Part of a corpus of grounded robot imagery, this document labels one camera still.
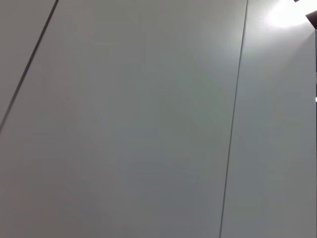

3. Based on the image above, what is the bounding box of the dark brown overhead fixture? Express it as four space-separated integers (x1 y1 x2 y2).
305 9 317 29

